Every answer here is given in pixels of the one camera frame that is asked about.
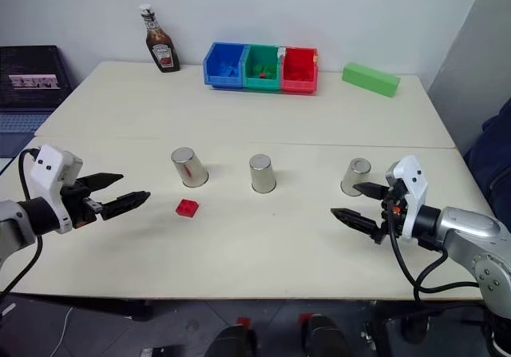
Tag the red toy brick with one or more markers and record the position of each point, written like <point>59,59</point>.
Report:
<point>187,208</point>

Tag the steel cup with red reflection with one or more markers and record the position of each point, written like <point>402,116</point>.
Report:
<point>189,169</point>

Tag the red storage bin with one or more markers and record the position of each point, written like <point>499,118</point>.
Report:
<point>297,86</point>

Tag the red toy bricks pile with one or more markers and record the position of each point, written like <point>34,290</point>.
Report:
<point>298,69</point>

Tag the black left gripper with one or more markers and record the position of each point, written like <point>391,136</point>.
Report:
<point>81,209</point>

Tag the dark rounded shape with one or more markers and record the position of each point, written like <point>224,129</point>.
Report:
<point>327,337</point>
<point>231,341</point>

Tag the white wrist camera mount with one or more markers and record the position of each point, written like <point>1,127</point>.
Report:
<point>413,197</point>
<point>46,173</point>

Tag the white paper scrap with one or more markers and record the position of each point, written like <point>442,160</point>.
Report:
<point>281,52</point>

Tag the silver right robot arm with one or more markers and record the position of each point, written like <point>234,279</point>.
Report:
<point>471,229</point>

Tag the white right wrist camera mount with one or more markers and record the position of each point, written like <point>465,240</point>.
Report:
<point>413,197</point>

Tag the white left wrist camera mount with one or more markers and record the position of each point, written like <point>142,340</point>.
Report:
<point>46,173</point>

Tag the green storage bin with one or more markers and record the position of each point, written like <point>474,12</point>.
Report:
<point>259,83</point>

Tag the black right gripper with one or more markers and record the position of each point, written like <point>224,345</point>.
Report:
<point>393,213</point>

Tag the ketchup bottle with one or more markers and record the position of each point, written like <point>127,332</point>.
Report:
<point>161,49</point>

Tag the person in dark blue clothes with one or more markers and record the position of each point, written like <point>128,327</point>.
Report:
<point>493,153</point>

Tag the dark laptop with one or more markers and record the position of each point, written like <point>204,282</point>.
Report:
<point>28,73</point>

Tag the green toy bricks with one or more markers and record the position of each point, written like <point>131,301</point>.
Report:
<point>265,69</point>

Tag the green rectangular block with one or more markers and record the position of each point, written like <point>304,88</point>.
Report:
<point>371,79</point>

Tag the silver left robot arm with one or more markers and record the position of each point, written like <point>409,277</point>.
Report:
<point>16,221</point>

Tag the blue storage bin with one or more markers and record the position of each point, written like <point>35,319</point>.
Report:
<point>217,79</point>

